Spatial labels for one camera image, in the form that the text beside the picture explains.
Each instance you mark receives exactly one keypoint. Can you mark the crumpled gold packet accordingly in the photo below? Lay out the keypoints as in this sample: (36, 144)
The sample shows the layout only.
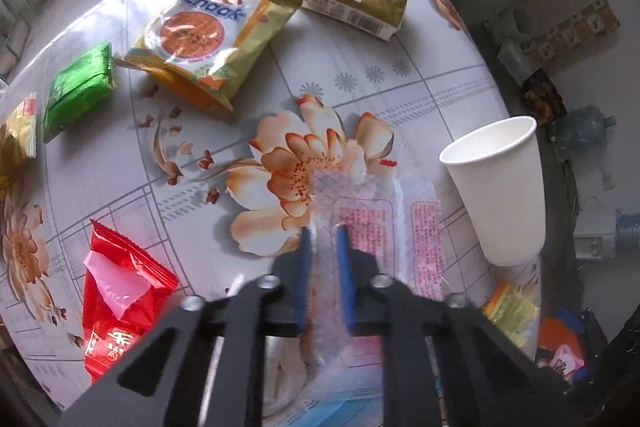
(20, 132)

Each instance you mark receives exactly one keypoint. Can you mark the orange pink plastic bag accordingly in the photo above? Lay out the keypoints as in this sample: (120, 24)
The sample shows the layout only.
(562, 352)

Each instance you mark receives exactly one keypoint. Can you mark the clear plastic wrapper pink print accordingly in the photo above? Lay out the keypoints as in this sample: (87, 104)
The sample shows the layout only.
(385, 227)

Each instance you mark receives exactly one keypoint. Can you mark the clear water bottle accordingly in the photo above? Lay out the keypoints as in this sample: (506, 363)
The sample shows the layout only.
(585, 127)

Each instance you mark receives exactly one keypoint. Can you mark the blue packet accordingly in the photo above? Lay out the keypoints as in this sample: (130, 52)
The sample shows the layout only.
(345, 414)

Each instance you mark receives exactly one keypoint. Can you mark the small green snack packet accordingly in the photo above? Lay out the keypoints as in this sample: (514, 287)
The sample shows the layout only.
(75, 92)

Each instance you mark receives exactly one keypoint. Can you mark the patterned cardboard board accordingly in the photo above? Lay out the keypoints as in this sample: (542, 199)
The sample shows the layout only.
(575, 32)

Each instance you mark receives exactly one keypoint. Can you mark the dark snack bag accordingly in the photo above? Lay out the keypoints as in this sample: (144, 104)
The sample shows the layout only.
(545, 99)

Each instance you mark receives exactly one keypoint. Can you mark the red foil wrapper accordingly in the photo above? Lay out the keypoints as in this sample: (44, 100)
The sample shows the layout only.
(105, 337)

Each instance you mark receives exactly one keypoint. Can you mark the white plastic container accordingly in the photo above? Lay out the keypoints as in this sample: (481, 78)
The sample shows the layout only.
(515, 54)

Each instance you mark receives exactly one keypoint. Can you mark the floral tablecloth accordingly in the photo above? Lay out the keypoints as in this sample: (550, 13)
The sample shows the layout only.
(375, 107)

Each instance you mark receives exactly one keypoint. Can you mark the yellow green sachet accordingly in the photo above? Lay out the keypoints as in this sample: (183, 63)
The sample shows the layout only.
(510, 312)

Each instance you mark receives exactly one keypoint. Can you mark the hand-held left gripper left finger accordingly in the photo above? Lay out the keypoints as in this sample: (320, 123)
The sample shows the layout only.
(305, 277)

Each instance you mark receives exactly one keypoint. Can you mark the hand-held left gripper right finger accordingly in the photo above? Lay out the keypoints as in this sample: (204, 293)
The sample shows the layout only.
(345, 277)

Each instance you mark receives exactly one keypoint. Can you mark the orange snack packet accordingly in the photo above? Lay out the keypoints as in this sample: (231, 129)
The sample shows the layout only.
(200, 94)

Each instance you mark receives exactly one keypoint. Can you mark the white paper cup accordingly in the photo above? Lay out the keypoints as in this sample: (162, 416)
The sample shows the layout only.
(500, 187)

